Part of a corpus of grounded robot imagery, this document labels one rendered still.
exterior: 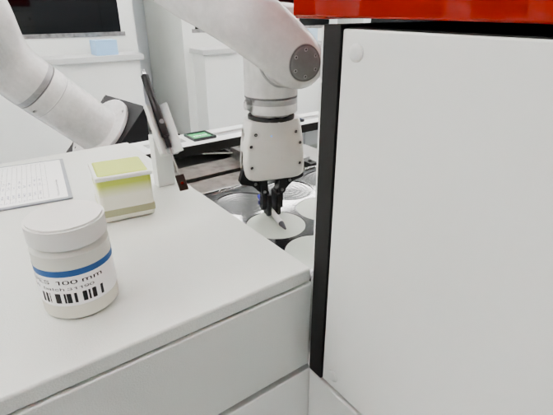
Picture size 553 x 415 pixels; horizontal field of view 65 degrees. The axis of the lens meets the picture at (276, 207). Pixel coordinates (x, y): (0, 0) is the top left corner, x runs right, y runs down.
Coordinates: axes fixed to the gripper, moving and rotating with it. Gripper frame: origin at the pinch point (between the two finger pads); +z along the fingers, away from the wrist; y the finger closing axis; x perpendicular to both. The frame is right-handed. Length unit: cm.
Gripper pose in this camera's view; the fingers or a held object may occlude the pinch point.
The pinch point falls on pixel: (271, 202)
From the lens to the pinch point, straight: 75.8
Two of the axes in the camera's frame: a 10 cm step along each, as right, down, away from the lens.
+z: 0.0, 9.0, 4.3
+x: -3.3, -4.0, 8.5
